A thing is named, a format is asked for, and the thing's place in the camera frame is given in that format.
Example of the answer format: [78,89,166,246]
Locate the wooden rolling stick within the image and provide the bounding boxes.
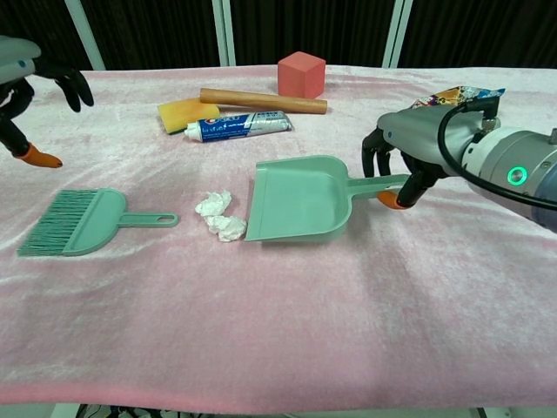
[199,87,328,116]

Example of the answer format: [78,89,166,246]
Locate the pink velvet cloth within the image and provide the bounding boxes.
[0,64,557,413]

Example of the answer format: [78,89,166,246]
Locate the green hand broom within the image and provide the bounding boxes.
[17,187,180,258]

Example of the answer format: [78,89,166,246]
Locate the white frame post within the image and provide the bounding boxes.
[211,0,237,67]
[64,0,105,71]
[382,0,413,69]

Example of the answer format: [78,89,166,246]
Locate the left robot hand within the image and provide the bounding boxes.
[0,34,95,169]

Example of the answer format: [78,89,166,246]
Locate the yellow sponge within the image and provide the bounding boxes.
[157,98,221,135]

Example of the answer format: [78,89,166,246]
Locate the blue white toothpaste tube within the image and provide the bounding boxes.
[182,110,295,144]

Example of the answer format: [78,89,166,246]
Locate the white paper ball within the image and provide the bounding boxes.
[206,214,248,243]
[194,190,234,218]

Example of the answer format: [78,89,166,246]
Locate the green dustpan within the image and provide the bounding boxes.
[243,155,411,244]

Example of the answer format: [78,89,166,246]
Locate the red foam cube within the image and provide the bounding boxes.
[277,51,327,99]

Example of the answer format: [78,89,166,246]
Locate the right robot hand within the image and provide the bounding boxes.
[360,106,484,211]

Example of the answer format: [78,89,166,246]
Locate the dark snack bag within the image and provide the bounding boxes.
[412,85,507,114]

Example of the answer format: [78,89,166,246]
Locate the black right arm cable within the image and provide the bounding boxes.
[437,96,557,212]

